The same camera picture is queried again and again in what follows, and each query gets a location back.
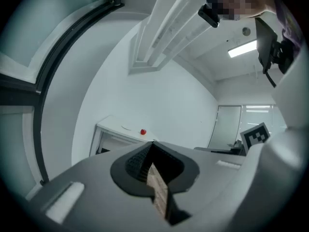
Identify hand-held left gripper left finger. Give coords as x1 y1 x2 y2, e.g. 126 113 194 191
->
26 141 169 232

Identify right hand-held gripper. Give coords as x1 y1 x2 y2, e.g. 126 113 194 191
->
239 122 271 155

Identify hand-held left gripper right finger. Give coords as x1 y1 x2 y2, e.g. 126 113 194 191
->
152 141 245 232

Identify white window blinds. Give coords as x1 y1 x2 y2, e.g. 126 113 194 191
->
241 104 288 136

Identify grey office desk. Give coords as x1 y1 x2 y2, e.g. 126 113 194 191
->
194 140 247 157

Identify white door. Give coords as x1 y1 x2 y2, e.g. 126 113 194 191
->
207 105 242 150

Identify rectangular ceiling light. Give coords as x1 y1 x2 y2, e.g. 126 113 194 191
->
227 40 258 58

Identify black-framed window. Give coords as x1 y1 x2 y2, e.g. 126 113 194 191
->
0 0 125 186

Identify black chest-mounted device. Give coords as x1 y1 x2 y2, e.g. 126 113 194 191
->
255 17 295 74

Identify person's purple shirt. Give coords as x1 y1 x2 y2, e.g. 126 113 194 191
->
274 0 305 58

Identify black cable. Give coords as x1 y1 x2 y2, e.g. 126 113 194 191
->
264 68 277 88

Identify black head-worn camera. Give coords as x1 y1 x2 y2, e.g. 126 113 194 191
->
197 4 220 29

